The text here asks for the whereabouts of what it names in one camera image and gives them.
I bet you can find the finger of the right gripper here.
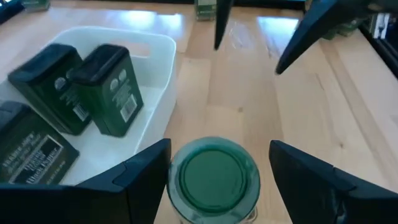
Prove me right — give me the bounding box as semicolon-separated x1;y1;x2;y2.
274;0;373;76
213;0;235;51

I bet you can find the white plastic bin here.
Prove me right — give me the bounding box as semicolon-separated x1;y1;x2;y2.
0;26;178;187

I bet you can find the green black pepper tin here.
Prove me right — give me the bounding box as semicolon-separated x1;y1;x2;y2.
67;43;145;138
0;100;81;186
7;42;93;136

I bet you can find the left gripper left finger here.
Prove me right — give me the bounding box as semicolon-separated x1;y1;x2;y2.
0;138;173;224

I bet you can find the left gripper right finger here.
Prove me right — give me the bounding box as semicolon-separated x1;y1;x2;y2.
268;139;398;224

